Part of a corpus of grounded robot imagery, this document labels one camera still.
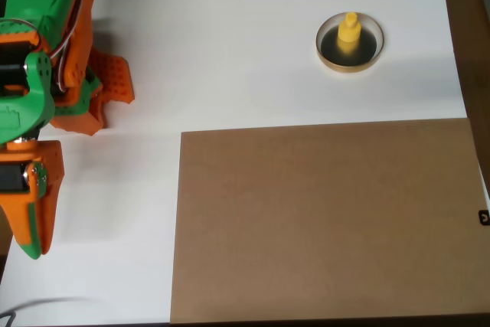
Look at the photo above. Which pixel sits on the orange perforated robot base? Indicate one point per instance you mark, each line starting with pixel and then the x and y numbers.
pixel 115 78

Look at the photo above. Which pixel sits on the small black tag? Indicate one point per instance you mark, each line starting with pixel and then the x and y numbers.
pixel 484 217

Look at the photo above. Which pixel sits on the brown fibreboard panel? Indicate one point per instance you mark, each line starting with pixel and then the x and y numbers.
pixel 325 227

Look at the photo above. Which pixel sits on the round dish with gold rim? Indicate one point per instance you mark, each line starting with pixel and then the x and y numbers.
pixel 329 53

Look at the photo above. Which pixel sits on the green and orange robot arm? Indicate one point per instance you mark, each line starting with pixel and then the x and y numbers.
pixel 19 112

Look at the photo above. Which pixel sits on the orange gripper black servo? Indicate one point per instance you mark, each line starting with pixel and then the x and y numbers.
pixel 43 158

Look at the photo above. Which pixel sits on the small yellow plastic piece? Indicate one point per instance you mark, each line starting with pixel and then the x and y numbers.
pixel 349 30

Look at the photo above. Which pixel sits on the white paper sheet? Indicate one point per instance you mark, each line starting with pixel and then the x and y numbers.
pixel 229 74

